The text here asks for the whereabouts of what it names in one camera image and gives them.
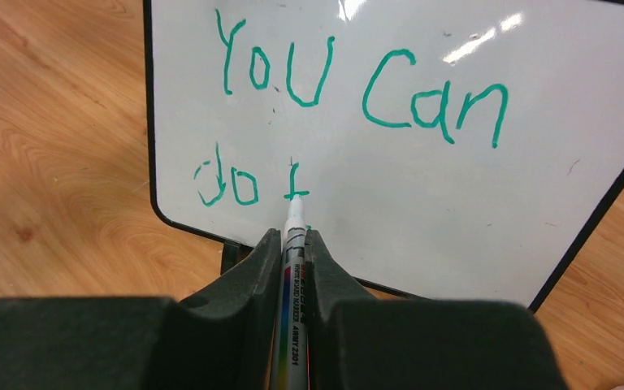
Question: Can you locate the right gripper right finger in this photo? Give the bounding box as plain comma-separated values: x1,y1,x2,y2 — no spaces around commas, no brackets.
306,230,567,389

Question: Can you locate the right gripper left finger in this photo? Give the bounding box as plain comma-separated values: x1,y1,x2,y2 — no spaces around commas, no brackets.
0,229,281,389

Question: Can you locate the whiteboard marker white body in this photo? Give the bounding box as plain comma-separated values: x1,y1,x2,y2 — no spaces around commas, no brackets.
269,195,309,389

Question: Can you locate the small whiteboard black frame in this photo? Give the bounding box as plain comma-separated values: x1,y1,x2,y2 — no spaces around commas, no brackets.
143,1,624,309

